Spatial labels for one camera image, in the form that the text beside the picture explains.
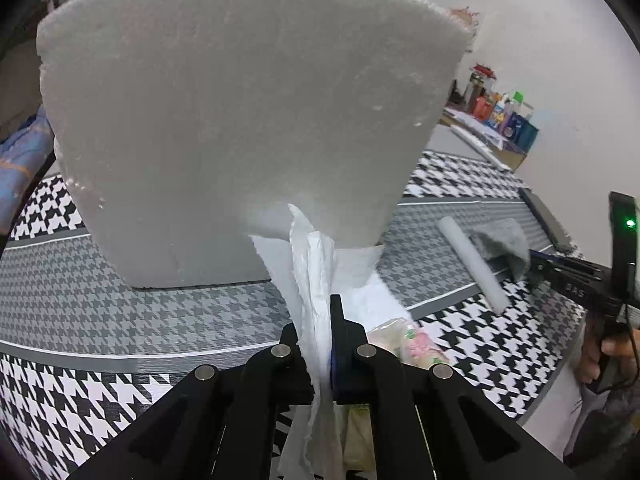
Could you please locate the wooden desk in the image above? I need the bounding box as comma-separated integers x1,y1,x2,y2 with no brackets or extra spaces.
440,106,527,172

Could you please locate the white foam tube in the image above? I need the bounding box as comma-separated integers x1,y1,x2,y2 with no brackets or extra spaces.
437,217,510,315

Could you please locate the white paper tissue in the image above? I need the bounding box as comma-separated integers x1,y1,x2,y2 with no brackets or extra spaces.
252,206,412,479

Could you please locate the blue plaid quilt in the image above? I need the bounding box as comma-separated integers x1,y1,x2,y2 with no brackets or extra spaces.
0,105,54,235

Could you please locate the grey sock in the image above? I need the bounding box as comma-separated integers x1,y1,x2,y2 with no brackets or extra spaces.
470,218,530,281

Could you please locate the person's right hand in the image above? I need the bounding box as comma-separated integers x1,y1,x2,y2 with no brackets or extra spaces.
575,316,637,384

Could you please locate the cartoon girl wall poster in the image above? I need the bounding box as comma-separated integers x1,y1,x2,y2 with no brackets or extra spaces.
449,6,484,53

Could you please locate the white styrofoam box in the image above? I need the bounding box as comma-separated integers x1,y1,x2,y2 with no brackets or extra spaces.
37,0,471,288

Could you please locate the green tissue packet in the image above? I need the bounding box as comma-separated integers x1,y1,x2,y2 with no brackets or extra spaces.
343,318,449,479

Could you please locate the blue gift bag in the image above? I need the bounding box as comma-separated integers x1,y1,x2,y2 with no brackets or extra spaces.
511,114,539,153

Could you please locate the houndstooth table cloth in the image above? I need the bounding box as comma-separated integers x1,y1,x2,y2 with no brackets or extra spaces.
1,151,584,479

